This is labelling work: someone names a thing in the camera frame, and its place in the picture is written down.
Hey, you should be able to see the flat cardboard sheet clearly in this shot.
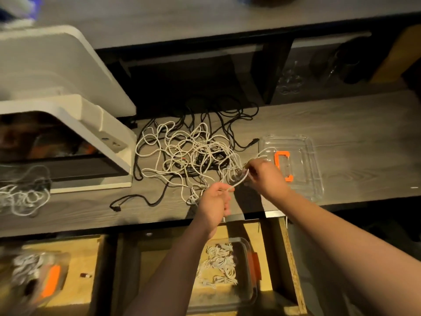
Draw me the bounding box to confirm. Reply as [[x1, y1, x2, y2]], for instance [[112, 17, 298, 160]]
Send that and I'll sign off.
[[371, 23, 421, 84]]

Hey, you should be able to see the white touchscreen monitor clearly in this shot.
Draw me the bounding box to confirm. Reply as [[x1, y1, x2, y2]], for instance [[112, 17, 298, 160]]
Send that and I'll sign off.
[[0, 95, 138, 194]]

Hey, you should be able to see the clear lid orange handle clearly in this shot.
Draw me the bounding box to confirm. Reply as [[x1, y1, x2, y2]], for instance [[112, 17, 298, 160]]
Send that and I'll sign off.
[[258, 135, 325, 203]]

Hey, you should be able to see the person's right forearm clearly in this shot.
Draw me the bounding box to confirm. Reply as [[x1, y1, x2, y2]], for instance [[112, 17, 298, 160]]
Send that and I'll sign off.
[[270, 190, 421, 316]]

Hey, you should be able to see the person's left forearm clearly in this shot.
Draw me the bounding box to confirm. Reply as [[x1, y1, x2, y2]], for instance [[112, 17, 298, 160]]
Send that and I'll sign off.
[[125, 227, 221, 316]]

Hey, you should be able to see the bundle of black cables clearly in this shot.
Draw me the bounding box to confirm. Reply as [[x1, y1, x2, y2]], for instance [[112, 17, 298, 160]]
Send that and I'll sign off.
[[197, 105, 260, 149]]

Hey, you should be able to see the grey wooden bar counter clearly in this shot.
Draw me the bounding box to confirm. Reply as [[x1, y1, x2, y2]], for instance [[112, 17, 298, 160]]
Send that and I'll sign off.
[[33, 0, 421, 50]]

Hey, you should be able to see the person's right hand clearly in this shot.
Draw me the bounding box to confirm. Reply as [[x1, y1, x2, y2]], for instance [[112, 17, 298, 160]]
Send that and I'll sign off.
[[243, 158, 290, 205]]

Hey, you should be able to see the clear container drawer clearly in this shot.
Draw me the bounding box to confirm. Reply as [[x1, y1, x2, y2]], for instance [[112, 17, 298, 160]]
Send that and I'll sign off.
[[0, 250, 70, 313], [187, 237, 262, 313]]

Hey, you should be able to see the person's left hand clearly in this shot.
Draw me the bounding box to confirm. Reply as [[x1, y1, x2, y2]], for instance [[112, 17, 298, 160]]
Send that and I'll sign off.
[[194, 182, 235, 237]]

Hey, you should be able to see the wooden drawer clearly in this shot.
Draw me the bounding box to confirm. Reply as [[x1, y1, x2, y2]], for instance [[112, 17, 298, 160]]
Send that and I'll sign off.
[[112, 217, 309, 316], [0, 233, 109, 316]]

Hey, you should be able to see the black cable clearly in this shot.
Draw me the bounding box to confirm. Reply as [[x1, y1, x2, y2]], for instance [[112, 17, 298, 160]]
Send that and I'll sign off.
[[110, 187, 168, 212]]

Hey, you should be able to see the white customer display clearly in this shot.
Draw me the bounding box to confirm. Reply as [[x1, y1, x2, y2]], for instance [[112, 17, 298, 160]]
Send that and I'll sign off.
[[0, 25, 137, 118]]

